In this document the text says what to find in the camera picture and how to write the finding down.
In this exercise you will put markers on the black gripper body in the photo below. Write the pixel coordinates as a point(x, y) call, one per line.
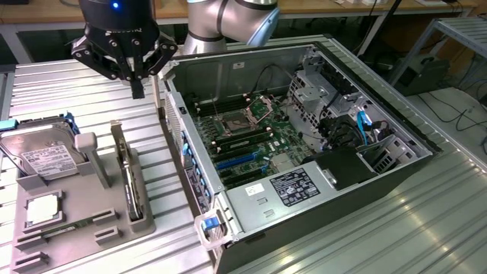
point(117, 25)

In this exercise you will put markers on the graphics card with metal bracket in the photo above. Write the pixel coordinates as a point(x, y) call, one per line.
point(127, 171)

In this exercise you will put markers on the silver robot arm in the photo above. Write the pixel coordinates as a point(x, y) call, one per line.
point(212, 20)

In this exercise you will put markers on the black RAM slot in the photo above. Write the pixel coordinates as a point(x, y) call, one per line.
point(239, 137)
point(220, 101)
point(222, 104)
point(242, 140)
point(238, 133)
point(224, 109)

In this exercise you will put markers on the thin metal locking lever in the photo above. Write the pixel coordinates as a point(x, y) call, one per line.
point(216, 105)

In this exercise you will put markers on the blue disk carrier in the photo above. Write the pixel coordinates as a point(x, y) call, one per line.
point(72, 122)

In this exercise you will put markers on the CPU socket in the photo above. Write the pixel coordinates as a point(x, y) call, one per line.
point(234, 122)

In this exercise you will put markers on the metal socket cover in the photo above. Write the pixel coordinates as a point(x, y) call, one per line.
point(262, 98)

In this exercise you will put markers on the blue card retainer strip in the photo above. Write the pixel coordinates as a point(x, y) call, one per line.
point(186, 149)

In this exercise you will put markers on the silver hard disk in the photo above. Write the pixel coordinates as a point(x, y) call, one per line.
point(37, 154)

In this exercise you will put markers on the green RAM stick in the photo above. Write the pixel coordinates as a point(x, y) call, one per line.
point(68, 225)
point(243, 144)

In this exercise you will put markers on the green motherboard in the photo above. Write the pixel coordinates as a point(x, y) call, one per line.
point(274, 134)

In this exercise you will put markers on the silver disk bay cage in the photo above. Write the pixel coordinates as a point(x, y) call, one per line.
point(310, 91)

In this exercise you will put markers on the blue expansion slot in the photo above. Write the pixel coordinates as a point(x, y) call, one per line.
point(238, 160)

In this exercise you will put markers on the long black expansion slot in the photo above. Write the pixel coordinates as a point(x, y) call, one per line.
point(243, 177)
point(247, 182)

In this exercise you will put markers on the silver chipset heatsink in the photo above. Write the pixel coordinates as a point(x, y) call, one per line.
point(286, 163)

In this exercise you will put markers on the grey parts rack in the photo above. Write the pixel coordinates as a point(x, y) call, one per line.
point(76, 211)

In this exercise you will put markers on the silver CPU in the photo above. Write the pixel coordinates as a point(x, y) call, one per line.
point(43, 209)

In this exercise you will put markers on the grey power supply unit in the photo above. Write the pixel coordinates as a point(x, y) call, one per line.
point(266, 205)

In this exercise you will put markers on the blue case latch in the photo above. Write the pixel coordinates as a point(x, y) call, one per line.
point(210, 224)

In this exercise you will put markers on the black fan shroud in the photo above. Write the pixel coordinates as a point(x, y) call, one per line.
point(342, 168)

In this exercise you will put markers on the black box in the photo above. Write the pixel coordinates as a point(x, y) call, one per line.
point(427, 74)

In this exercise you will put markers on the open black PC case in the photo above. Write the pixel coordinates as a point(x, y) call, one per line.
point(380, 182)

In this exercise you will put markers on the metal slat table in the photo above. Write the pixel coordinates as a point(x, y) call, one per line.
point(464, 28)

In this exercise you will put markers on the black intrusion switch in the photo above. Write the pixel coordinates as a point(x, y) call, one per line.
point(183, 109)

